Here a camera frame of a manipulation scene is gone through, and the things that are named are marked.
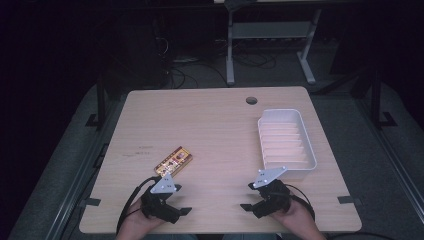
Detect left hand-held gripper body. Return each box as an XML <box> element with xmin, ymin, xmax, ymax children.
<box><xmin>140</xmin><ymin>172</ymin><xmax>183</xmax><ymax>225</ymax></box>

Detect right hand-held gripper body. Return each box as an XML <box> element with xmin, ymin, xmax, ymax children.
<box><xmin>251</xmin><ymin>166</ymin><xmax>293</xmax><ymax>220</ymax></box>

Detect person's left hand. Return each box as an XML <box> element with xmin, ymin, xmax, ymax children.
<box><xmin>120</xmin><ymin>203</ymin><xmax>168</xmax><ymax>237</ymax></box>

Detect person's right hand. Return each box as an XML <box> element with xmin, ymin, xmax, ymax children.
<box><xmin>270</xmin><ymin>199</ymin><xmax>317</xmax><ymax>235</ymax></box>

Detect gold and red flat box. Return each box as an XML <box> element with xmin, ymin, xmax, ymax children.
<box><xmin>153</xmin><ymin>145</ymin><xmax>194</xmax><ymax>178</ymax></box>

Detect white plastic basket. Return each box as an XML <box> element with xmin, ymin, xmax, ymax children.
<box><xmin>256</xmin><ymin>108</ymin><xmax>318</xmax><ymax>173</ymax></box>

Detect black metal stand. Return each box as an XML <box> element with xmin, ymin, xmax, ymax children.
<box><xmin>349</xmin><ymin>65</ymin><xmax>398</xmax><ymax>130</ymax></box>
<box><xmin>84</xmin><ymin>71</ymin><xmax>108</xmax><ymax>130</ymax></box>

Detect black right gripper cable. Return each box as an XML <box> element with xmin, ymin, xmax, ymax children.
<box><xmin>284</xmin><ymin>183</ymin><xmax>317</xmax><ymax>223</ymax></box>

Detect grey table bracket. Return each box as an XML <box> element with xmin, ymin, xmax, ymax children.
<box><xmin>78</xmin><ymin>197</ymin><xmax>102</xmax><ymax>208</ymax></box>
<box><xmin>336</xmin><ymin>195</ymin><xmax>363</xmax><ymax>206</ymax></box>

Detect black floor cables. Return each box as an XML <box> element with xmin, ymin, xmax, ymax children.
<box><xmin>156</xmin><ymin>36</ymin><xmax>278</xmax><ymax>90</ymax></box>

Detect white metal desk frame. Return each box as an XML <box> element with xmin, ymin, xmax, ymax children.
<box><xmin>213</xmin><ymin>0</ymin><xmax>324</xmax><ymax>87</ymax></box>

